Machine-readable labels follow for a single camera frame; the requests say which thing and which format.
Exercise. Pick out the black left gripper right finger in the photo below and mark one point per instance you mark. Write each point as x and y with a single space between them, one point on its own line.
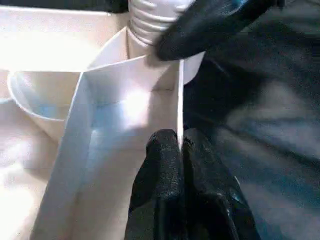
212 200

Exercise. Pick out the black plastic mat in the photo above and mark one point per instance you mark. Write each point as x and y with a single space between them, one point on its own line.
262 112

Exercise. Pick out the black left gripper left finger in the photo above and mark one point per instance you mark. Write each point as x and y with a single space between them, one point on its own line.
160 180

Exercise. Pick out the white plastic table leg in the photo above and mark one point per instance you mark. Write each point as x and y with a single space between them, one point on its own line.
152 22

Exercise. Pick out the white plastic table top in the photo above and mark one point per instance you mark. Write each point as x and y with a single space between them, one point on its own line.
112 105

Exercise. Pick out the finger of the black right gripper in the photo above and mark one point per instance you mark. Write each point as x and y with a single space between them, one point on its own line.
205 30

